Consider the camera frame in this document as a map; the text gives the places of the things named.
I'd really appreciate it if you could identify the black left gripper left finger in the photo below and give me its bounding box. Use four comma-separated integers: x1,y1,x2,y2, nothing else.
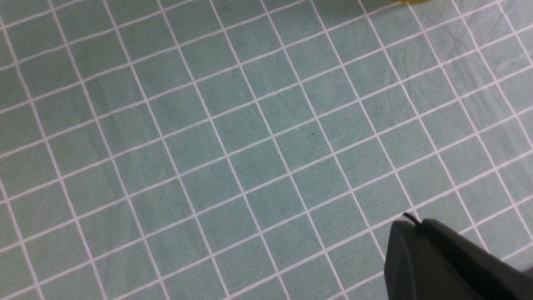
384,220,482,300

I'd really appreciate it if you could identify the green checkered tablecloth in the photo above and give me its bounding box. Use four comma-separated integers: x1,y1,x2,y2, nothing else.
0,0,532,300

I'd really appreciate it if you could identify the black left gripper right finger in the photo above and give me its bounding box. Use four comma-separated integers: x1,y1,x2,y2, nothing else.
403,212,532,300

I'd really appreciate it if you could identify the bamboo steamer tray yellow rim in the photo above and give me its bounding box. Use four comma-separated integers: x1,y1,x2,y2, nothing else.
390,0,430,3

